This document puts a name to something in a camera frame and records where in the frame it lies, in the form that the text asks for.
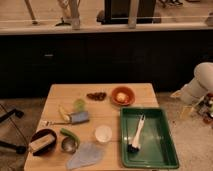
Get black office chair base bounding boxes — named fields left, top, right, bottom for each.
left=0, top=103, right=28, bottom=155

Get metal fork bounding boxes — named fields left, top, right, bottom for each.
left=41, top=121, right=71, bottom=127

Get blue grey sponge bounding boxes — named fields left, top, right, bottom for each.
left=70, top=112, right=89, bottom=124

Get yellow banana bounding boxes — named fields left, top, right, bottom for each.
left=59, top=106, right=70, bottom=122

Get white rectangular block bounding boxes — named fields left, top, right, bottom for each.
left=29, top=134, right=55, bottom=153

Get wooden table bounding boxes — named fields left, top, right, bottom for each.
left=23, top=83, right=174, bottom=171

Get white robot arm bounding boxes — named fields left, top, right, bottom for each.
left=180, top=62, right=213, bottom=105

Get light blue cloth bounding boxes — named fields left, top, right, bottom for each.
left=66, top=142, right=104, bottom=170

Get dark round bowl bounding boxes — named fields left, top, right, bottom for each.
left=29, top=129, right=57, bottom=156

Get orange bowl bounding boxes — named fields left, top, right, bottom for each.
left=111, top=86, right=135, bottom=106

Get small metal bowl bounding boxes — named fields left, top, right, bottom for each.
left=61, top=137, right=77, bottom=154

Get pale round food item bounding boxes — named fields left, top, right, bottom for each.
left=116, top=92, right=127, bottom=103

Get white handled black brush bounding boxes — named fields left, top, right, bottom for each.
left=127, top=115, right=145, bottom=153

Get cluttered items at right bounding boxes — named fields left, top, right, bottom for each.
left=180, top=93, right=213, bottom=125

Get white paper cup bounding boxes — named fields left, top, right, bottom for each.
left=95, top=125, right=112, bottom=143

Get green plastic tray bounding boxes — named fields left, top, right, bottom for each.
left=120, top=107, right=179, bottom=169

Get green pepper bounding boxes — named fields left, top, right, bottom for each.
left=60, top=128, right=80, bottom=148

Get light green small cup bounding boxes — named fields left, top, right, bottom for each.
left=73, top=99, right=85, bottom=112

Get dark red grapes bunch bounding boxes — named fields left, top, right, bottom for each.
left=87, top=92, right=107, bottom=101

